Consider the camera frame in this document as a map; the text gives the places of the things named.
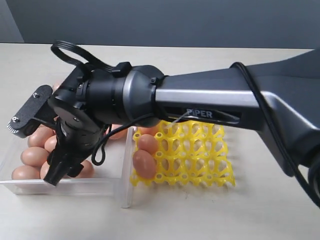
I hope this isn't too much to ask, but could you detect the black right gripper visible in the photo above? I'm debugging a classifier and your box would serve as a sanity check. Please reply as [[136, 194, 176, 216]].
[[44, 119, 105, 187]]

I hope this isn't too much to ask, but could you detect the brown egg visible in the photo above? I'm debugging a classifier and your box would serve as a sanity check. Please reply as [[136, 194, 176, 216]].
[[138, 126, 158, 136], [132, 149, 157, 180], [75, 160, 95, 179], [11, 165, 40, 180], [27, 126, 54, 148], [137, 134, 158, 154], [44, 135, 57, 153], [52, 82, 62, 92], [40, 161, 50, 180], [20, 146, 49, 167], [106, 124, 128, 140]]

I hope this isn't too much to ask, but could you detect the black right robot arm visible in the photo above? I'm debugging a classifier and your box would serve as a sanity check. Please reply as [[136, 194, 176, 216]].
[[44, 41, 320, 205]]

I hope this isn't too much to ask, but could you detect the clear plastic bin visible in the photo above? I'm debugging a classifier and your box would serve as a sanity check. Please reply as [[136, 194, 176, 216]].
[[0, 127, 136, 208]]

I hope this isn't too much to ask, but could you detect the yellow plastic egg tray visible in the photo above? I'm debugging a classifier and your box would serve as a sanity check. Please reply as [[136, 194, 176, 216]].
[[130, 120, 236, 187]]

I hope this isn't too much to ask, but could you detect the black cable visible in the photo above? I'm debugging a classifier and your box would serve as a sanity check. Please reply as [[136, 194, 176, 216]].
[[49, 40, 320, 208]]

